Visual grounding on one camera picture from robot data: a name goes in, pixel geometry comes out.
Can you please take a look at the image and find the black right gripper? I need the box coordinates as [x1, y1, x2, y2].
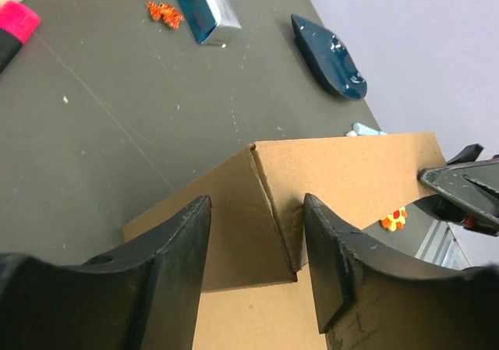
[414, 143, 498, 236]

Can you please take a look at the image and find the black pink highlighter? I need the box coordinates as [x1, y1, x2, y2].
[0, 0, 41, 72]

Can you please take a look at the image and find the light blue pen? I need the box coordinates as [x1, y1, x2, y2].
[345, 122, 386, 136]

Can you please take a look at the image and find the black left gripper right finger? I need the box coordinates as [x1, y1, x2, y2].
[303, 194, 498, 349]

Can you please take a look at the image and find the small orange candy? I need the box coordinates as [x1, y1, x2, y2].
[146, 1, 185, 30]

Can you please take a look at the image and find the white blue toothpaste box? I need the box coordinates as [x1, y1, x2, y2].
[177, 0, 242, 48]

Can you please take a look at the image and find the brown cardboard box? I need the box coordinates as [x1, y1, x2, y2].
[123, 133, 444, 349]

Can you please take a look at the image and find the orange plush flower toy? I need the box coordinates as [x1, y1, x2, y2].
[379, 207, 408, 232]

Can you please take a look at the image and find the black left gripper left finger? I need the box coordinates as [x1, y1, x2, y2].
[1, 196, 211, 349]

